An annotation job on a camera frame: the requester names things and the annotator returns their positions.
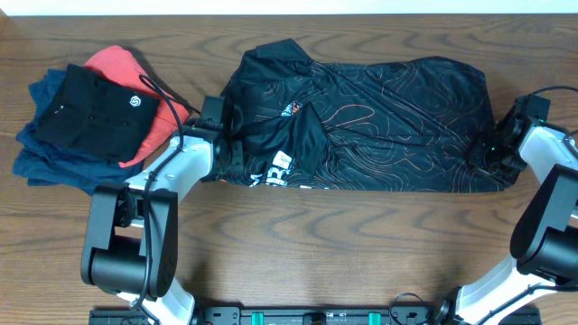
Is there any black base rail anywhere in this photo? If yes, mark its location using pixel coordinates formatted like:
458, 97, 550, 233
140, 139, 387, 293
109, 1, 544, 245
89, 306, 543, 325

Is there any folded navy blue shirt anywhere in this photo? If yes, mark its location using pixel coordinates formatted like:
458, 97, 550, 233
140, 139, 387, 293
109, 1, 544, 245
13, 69, 144, 195

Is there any black orange-patterned jersey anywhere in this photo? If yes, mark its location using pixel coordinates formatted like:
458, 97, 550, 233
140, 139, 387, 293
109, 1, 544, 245
215, 39, 504, 193

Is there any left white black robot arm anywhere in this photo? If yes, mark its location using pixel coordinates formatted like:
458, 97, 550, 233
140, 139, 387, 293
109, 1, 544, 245
80, 97, 243, 325

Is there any folded black shirt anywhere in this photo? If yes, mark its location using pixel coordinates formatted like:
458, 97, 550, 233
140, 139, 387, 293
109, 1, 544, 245
34, 64, 160, 163

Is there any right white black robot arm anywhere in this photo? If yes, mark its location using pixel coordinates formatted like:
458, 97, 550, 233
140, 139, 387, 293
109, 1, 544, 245
432, 118, 577, 324

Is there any folded red shirt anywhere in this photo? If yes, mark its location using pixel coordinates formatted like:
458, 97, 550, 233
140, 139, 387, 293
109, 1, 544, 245
81, 45, 190, 168

